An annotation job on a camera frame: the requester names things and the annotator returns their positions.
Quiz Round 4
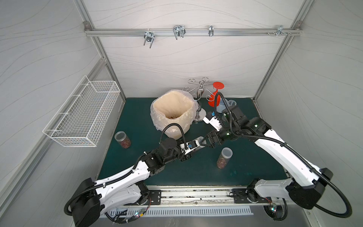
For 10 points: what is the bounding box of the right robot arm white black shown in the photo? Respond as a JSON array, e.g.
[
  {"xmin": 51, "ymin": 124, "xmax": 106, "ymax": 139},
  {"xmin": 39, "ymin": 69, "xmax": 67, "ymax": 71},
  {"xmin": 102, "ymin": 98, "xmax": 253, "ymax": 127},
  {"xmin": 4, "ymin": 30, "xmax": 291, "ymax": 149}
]
[{"xmin": 201, "ymin": 106, "xmax": 353, "ymax": 218}]

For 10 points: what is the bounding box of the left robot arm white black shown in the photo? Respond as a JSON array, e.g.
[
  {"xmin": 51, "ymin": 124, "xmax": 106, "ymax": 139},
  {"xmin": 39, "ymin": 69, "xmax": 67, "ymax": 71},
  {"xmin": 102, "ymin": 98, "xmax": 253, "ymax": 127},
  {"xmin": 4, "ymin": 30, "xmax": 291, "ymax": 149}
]
[{"xmin": 63, "ymin": 134, "xmax": 202, "ymax": 227}]

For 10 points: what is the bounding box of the jar with flowers right side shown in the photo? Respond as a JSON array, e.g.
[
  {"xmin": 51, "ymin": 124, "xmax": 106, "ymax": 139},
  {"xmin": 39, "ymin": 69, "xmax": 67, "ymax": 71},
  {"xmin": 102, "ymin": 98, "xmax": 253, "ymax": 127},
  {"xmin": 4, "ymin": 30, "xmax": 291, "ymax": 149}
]
[{"xmin": 216, "ymin": 148, "xmax": 233, "ymax": 169}]

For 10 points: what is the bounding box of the clear wine glass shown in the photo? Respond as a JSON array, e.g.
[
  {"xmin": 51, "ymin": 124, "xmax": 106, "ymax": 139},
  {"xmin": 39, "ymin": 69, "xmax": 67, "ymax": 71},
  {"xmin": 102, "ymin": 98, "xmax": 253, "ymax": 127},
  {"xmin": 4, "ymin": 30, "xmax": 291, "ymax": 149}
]
[{"xmin": 227, "ymin": 100, "xmax": 237, "ymax": 108}]

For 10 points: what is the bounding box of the cream trash bin with bag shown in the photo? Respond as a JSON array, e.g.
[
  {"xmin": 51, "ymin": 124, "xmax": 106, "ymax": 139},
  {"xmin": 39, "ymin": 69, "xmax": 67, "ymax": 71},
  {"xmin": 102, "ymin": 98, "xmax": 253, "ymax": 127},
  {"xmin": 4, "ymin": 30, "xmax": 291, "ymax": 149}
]
[{"xmin": 150, "ymin": 89, "xmax": 199, "ymax": 133}]

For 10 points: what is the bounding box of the chrome glass holder stand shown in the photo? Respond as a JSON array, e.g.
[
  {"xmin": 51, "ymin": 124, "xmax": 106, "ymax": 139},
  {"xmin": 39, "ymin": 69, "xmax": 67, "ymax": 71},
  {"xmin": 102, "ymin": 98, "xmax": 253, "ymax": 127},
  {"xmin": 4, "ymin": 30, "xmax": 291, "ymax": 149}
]
[{"xmin": 182, "ymin": 77, "xmax": 213, "ymax": 123}]

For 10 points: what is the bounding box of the red plastic wine glass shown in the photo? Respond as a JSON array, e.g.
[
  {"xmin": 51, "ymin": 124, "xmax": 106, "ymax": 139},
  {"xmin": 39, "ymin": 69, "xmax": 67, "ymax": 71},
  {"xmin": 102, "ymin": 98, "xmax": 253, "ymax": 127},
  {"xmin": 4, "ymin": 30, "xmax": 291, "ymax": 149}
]
[{"xmin": 207, "ymin": 81, "xmax": 225, "ymax": 107}]

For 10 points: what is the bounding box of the jar with flowers left side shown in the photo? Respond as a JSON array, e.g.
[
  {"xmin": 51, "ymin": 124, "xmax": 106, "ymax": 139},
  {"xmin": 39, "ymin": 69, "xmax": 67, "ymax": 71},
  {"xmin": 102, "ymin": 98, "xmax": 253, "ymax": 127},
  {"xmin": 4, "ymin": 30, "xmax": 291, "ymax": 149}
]
[{"xmin": 114, "ymin": 131, "xmax": 131, "ymax": 149}]

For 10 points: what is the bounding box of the white vent strip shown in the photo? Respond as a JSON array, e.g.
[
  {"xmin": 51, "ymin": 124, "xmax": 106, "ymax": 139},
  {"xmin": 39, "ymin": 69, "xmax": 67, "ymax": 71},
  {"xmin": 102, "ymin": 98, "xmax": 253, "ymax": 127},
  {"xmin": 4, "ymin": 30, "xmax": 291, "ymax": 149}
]
[{"xmin": 109, "ymin": 206, "xmax": 254, "ymax": 218}]

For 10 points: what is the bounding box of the metal hook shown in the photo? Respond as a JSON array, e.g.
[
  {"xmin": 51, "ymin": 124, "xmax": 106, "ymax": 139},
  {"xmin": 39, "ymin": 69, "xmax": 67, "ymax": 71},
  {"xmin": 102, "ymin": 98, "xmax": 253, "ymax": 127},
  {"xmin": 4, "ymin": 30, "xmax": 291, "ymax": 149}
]
[
  {"xmin": 143, "ymin": 31, "xmax": 155, "ymax": 48},
  {"xmin": 209, "ymin": 25, "xmax": 214, "ymax": 37},
  {"xmin": 173, "ymin": 25, "xmax": 186, "ymax": 40}
]

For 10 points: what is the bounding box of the metal hook right end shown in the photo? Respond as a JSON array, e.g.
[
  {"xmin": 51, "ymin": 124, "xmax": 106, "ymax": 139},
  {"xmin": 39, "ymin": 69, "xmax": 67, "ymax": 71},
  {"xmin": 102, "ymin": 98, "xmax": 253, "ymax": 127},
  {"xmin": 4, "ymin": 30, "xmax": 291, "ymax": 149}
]
[{"xmin": 266, "ymin": 26, "xmax": 292, "ymax": 37}]

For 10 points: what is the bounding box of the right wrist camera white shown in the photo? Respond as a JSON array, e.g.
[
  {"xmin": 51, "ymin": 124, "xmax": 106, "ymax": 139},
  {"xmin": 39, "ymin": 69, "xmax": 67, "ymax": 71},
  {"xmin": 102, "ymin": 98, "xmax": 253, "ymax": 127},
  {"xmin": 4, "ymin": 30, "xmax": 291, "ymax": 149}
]
[{"xmin": 203, "ymin": 112, "xmax": 223, "ymax": 131}]

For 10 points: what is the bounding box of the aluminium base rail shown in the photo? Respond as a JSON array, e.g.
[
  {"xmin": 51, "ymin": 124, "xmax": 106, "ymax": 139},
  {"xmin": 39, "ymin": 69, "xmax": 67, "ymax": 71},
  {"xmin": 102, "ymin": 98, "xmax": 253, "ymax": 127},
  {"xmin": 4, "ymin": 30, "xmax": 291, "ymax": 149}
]
[{"xmin": 124, "ymin": 185, "xmax": 290, "ymax": 206}]

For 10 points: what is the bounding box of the white wire basket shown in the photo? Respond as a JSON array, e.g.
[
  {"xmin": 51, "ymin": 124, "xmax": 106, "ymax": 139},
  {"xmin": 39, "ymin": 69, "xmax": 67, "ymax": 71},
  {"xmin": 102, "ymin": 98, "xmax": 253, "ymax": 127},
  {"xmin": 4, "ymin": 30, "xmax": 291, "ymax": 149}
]
[{"xmin": 43, "ymin": 76, "xmax": 120, "ymax": 148}]

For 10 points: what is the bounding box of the aluminium top rail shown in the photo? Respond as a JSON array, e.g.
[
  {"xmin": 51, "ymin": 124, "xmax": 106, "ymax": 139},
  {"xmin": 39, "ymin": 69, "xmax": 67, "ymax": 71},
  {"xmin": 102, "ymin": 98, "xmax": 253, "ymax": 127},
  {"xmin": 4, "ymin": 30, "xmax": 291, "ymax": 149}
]
[{"xmin": 85, "ymin": 27, "xmax": 303, "ymax": 37}]

